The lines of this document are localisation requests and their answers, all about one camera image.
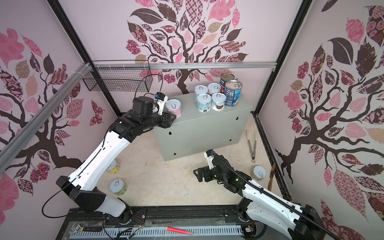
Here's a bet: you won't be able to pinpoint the la sicilia tomato can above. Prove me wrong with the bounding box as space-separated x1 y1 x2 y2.
220 74 235 94

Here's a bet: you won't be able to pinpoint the metal kitchen tongs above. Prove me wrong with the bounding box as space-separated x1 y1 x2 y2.
246 131 257 163

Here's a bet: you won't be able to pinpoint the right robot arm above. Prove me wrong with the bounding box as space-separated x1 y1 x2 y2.
194 150 338 240

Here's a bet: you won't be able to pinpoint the black wire basket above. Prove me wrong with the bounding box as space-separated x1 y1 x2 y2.
83 61 154 93

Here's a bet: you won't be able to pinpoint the white slotted cable duct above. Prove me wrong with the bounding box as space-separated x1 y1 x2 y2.
67 226 243 240

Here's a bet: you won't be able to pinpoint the wooden handled knife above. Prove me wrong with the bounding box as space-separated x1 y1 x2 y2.
268 163 276 191

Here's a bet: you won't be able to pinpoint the black mounting rail base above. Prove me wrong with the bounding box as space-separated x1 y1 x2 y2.
56 205 289 240

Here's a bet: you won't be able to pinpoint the aluminium rail wall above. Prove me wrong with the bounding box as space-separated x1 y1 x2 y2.
1 63 91 172
94 61 277 70

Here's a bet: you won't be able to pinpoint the pink can white lid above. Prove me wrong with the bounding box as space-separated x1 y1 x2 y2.
207 83 221 96

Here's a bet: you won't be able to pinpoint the teal can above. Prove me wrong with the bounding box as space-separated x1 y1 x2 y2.
195 85 209 101
211 93 226 112
197 94 212 113

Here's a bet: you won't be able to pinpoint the grey metal cabinet box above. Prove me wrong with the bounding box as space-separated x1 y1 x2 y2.
154 93 252 161

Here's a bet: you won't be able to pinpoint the aluminium rail back wall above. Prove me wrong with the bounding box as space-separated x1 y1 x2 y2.
94 61 277 70

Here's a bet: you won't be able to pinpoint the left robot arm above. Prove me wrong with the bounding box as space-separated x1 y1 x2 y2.
56 93 177 225

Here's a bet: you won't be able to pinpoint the pink marker pen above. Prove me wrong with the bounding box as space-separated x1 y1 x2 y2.
167 227 193 236

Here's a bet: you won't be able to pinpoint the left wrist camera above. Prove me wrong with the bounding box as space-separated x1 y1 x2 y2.
155 92 168 116

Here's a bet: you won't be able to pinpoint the blue label tall can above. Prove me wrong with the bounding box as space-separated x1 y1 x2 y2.
225 80 243 107

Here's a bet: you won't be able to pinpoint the aluminium rail left wall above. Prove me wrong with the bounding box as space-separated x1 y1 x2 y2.
1 63 91 172

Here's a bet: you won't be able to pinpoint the green label can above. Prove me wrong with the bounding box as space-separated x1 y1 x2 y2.
109 179 128 196

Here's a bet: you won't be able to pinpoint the orange label can right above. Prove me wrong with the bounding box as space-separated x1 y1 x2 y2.
251 166 267 182

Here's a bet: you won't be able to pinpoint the yellow label can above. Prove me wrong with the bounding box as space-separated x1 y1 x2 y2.
106 160 120 175

